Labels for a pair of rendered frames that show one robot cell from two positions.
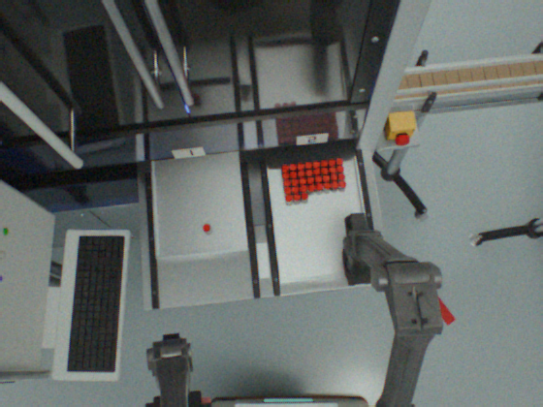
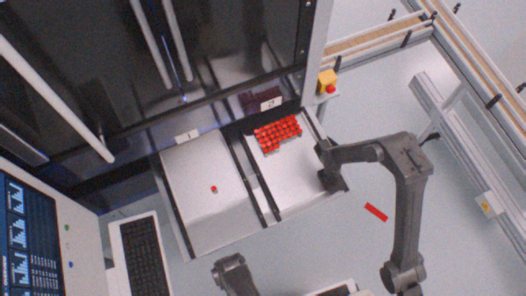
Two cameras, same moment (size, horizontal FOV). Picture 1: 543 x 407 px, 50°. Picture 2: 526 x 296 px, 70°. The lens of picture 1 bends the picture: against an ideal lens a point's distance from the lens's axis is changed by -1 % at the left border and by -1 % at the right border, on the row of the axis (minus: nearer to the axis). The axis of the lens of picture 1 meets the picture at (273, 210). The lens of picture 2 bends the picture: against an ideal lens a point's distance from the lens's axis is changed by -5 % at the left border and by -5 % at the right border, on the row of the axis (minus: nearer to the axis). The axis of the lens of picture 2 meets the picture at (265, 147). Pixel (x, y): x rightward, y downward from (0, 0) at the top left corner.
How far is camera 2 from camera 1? 0.29 m
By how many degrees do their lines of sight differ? 11
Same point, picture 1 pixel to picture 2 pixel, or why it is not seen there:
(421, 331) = (420, 175)
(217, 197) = (214, 165)
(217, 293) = (235, 233)
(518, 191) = (397, 123)
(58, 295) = (115, 273)
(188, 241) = (202, 203)
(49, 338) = not seen: outside the picture
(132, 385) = not seen: outside the picture
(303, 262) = (289, 192)
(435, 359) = (385, 247)
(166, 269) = (192, 228)
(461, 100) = (356, 58)
